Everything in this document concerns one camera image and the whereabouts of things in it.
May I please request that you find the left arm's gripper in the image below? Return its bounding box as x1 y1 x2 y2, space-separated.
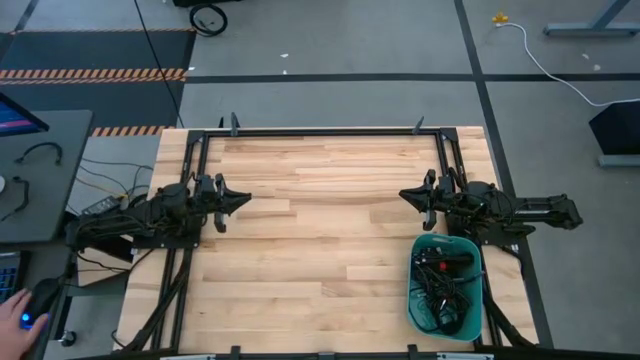
195 172 253 234

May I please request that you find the right arm's gripper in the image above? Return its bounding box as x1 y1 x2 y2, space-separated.
398 168 454 231

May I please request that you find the teal plastic bin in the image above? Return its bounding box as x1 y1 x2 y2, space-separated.
406 232 484 343

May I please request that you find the black power adapter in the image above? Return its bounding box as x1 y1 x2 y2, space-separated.
81 195 122 217

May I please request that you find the dark grey desk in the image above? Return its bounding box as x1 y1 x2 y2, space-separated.
0 109 95 245

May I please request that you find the black hazard-striped floor mat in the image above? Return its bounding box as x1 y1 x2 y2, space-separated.
0 28 197 137

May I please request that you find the black box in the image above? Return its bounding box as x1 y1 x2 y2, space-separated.
588 99 640 169

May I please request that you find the black computer mouse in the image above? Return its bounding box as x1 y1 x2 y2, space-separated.
20 277 62 329

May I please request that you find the black keyboard tray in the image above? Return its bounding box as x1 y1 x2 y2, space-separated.
0 239 76 360

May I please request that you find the computer monitor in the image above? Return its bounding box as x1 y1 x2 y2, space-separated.
0 92 50 138

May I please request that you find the grey table leg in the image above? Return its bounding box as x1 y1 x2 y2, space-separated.
543 0 640 39

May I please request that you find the black keyboard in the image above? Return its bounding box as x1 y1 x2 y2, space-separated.
0 252 24 304

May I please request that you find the person's hand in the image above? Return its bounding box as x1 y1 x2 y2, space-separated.
0 288 50 360

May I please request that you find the long straight black cable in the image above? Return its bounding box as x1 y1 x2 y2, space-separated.
132 0 186 129

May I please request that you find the white floor cable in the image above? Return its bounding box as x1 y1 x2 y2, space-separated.
494 21 640 108

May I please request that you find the black cable ring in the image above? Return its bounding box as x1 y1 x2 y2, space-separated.
188 2 229 38

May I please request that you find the curved black desk cable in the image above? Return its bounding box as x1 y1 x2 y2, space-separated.
13 141 64 167

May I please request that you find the hooked black desk cable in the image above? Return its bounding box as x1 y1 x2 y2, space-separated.
0 175 30 223

